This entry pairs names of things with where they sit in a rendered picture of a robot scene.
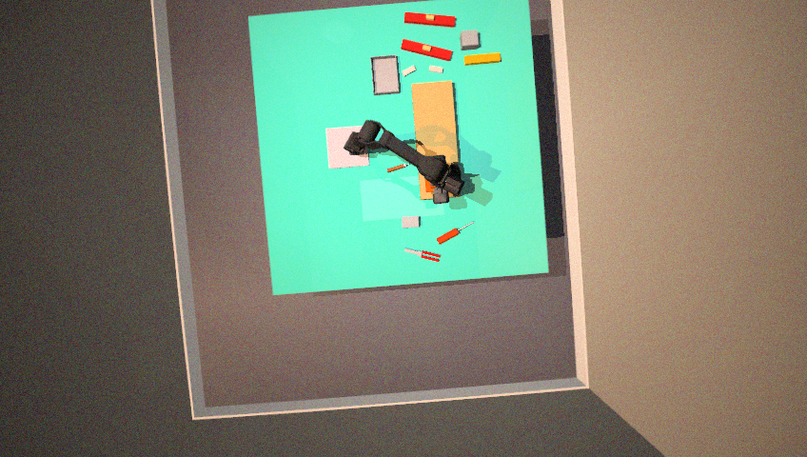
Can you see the orange-handled awl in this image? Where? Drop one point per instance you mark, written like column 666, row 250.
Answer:
column 450, row 234

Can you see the yellow rectangular bar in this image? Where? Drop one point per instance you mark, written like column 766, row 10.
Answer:
column 485, row 58

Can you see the red long bar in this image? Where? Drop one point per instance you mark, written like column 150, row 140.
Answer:
column 425, row 49
column 429, row 19

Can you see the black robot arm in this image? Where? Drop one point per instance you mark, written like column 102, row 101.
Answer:
column 434, row 170

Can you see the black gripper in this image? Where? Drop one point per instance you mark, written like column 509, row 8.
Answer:
column 440, row 196

